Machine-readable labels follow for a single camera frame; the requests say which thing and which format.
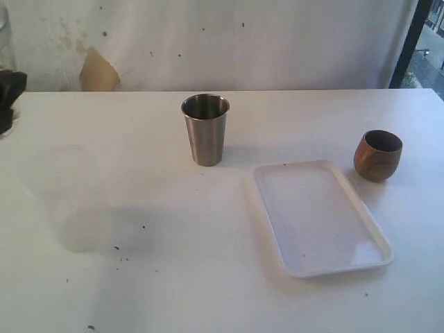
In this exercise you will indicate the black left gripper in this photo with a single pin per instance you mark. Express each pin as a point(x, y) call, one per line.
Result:
point(13, 84)

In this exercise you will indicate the stainless steel tumbler cup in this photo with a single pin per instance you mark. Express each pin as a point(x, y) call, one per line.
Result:
point(205, 118)

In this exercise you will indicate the brown wooden cup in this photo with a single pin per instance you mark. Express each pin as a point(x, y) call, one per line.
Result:
point(377, 155)

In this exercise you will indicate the frosted translucent plastic cup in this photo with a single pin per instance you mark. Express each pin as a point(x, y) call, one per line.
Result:
point(65, 181)

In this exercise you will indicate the white rectangular plastic tray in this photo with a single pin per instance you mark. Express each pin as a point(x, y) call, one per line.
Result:
point(318, 223)

